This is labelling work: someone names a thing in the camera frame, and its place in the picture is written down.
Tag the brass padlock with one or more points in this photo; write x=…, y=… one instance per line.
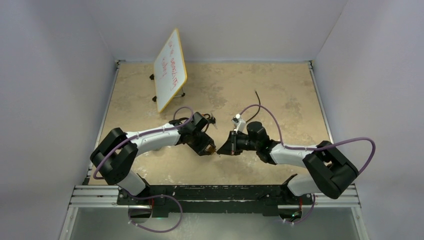
x=210, y=150

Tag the yellow framed whiteboard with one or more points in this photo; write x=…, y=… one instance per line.
x=169, y=71

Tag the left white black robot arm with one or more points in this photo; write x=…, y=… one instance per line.
x=116, y=153

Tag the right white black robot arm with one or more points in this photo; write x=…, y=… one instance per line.
x=329, y=171

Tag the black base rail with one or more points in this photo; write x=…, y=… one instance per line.
x=267, y=200

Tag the black keys bunch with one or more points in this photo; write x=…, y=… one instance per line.
x=211, y=120

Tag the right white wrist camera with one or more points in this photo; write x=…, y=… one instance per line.
x=238, y=123

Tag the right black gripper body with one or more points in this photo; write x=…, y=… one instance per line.
x=239, y=143

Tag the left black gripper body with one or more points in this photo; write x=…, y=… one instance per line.
x=199, y=141

